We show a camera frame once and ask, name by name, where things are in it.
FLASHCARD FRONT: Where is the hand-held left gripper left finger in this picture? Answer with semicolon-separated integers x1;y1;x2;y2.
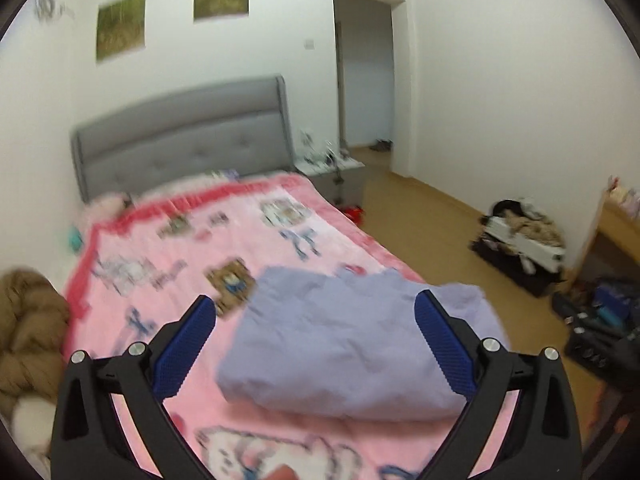
49;294;218;480

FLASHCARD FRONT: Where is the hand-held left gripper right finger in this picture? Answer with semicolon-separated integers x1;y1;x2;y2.
414;289;585;480

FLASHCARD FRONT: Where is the lavender padded jacket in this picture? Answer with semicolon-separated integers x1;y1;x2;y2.
216;265;507;422

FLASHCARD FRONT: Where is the open suitcase with clothes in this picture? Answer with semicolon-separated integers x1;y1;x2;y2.
469;199;569;299

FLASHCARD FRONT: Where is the pink printed blanket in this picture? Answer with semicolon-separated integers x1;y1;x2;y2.
60;171;532;480

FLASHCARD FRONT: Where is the black open tool bag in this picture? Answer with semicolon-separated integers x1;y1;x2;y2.
551;276;640;387

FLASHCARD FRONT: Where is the brown puffer jacket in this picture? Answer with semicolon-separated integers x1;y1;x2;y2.
0;267;72;467

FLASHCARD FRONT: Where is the pale pink pillow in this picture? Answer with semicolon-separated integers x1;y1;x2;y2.
79;192;129;230

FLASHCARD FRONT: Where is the grey nightstand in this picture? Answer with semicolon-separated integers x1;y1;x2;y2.
294;156;370;211

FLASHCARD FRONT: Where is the wooden desk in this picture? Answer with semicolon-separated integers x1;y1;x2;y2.
570;187;640;301

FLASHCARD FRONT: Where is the grey upholstered bed headboard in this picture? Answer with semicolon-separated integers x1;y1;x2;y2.
70;74;297;204

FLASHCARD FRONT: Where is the cluster of small bottles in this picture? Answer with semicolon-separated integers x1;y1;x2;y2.
299;130;353;168

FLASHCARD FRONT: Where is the pale pink soft toy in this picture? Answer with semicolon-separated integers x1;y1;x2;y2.
606;175;640;218

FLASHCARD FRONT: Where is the grey wall decoration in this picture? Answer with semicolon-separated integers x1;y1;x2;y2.
31;0;77;24

